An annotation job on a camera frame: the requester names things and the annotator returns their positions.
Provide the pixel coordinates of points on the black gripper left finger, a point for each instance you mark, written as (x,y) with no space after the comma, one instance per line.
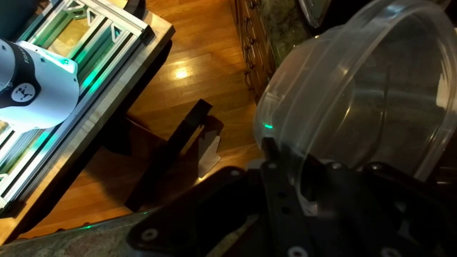
(258,204)

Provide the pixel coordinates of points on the clear plastic bowl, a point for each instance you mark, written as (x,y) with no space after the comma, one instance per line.
(381,88)

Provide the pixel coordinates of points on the aluminum frame robot cart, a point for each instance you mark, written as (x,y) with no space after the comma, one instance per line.
(108,51)

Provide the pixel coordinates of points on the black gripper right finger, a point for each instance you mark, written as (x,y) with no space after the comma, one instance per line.
(382,212)

